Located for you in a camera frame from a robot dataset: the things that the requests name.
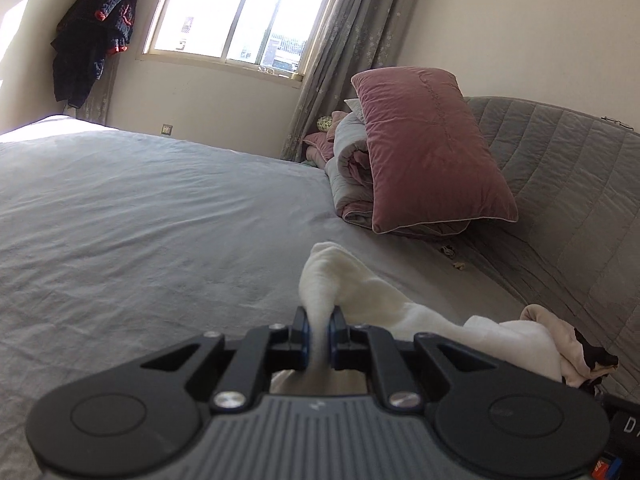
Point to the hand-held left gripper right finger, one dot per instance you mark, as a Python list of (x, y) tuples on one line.
[(332, 342)]

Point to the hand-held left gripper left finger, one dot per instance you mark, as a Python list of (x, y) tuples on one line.
[(306, 342)]

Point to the white pants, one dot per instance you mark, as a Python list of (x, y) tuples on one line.
[(350, 285)]

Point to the small black garment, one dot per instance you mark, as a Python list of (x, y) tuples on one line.
[(600, 360)]

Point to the beige folded garment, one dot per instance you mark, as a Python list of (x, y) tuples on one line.
[(550, 335)]

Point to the grey folded quilt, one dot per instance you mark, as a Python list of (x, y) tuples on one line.
[(350, 175)]

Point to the small pink cushion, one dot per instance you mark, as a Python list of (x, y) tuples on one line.
[(317, 145)]

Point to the bed with grey sheet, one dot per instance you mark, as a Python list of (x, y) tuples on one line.
[(150, 220)]

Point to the pink pillow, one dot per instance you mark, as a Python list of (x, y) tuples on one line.
[(430, 150)]

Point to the green patterned item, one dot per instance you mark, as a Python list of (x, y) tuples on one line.
[(325, 122)]

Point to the grey quilted headboard cover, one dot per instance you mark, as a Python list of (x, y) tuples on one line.
[(565, 185)]

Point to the window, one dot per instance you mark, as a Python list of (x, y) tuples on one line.
[(240, 10)]

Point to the dark hanging jacket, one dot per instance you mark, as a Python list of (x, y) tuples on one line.
[(90, 40)]

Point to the wall outlet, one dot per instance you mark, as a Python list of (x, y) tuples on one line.
[(167, 130)]

